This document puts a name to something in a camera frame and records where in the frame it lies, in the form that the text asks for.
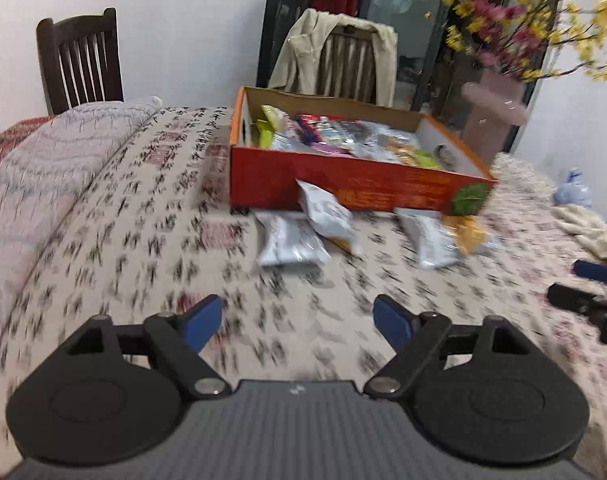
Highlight dark wooden chair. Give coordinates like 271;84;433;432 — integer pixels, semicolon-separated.
36;7;125;116

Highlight yellow-green snack packet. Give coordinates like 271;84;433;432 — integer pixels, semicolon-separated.
256;105;287;150

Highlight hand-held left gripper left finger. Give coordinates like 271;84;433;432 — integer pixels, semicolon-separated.
63;294;231;401

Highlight white grey leaning packet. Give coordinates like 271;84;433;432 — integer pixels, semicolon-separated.
296;179;364;256

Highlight red patterned cloth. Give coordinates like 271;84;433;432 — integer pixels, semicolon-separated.
0;117;57;175

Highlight blue-white plastic bag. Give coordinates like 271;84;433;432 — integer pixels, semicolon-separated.
553;167;593;208

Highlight white crumpled cloth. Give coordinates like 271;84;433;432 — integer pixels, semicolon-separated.
552;202;607;261

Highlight pink flower vase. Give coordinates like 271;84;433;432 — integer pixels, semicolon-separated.
461;67;529;162

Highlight dark-framed glass door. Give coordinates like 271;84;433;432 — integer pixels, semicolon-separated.
256;0;559;128

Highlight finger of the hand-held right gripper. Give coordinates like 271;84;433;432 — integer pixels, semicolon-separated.
572;259;607;284
547;283;607;317

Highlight pinkish grey quilt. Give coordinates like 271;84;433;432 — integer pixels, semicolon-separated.
0;96;163;341

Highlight pile of snack packets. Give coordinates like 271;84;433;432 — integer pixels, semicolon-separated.
253;105;460;171

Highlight beige jacket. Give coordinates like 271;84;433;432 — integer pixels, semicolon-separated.
267;8;399;109

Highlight red and yellow artificial flowers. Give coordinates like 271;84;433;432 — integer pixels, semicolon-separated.
441;0;607;84

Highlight silver grey snack packet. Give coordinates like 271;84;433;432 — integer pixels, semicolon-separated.
254;211;333;267

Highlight brown wooden chair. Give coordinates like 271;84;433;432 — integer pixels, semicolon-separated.
316;25;380;106

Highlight orange cardboard box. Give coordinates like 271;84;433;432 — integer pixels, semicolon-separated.
228;86;498;217

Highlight yellow snack packet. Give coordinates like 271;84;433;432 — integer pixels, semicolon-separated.
443;215;498;256

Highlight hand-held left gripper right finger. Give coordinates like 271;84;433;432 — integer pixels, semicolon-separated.
364;294;531;400

